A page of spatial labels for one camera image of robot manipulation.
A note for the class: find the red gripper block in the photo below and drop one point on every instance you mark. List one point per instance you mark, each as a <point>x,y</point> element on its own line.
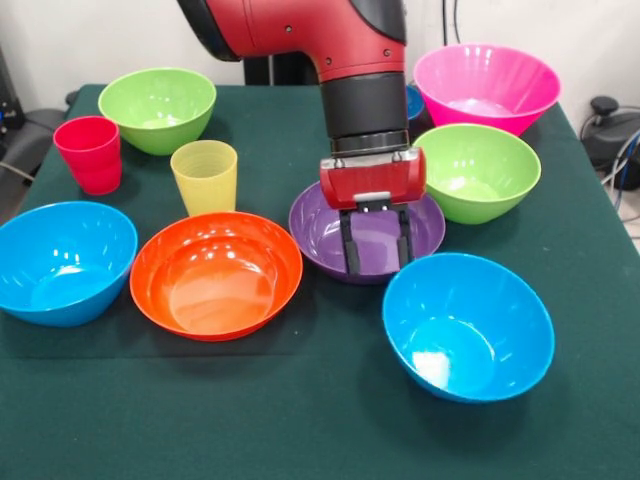
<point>372,180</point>

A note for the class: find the purple plastic bowl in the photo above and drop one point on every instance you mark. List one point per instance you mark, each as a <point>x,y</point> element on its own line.
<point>315,240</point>

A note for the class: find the light blue plastic bowl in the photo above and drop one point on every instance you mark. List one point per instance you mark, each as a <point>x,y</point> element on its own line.
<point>65,262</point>
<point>467,325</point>

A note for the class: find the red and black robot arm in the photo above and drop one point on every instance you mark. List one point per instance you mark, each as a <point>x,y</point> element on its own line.
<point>360,110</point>

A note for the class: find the green plastic bowl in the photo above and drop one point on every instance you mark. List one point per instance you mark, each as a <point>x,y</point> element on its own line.
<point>480,172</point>
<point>157,110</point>

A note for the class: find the small dark blue bowl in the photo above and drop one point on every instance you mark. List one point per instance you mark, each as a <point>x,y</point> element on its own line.
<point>415,102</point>

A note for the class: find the orange plastic bowl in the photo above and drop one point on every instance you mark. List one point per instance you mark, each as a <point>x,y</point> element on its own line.
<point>215,280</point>

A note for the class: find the yellow plastic cup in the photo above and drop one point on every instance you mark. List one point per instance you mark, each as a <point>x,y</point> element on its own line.
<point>204,175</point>

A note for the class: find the large magenta plastic bowl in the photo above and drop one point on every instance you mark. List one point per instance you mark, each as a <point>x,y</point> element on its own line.
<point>487,85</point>

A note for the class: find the dark green tablecloth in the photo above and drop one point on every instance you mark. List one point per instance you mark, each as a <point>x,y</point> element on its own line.
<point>300,415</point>

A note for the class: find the red plastic cup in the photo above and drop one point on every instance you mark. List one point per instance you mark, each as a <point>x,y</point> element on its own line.
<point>90,155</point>

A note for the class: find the black equipment case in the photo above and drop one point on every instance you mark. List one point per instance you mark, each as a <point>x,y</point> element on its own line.
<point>10,100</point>

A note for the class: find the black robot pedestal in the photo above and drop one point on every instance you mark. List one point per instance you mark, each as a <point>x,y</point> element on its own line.
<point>280,70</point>

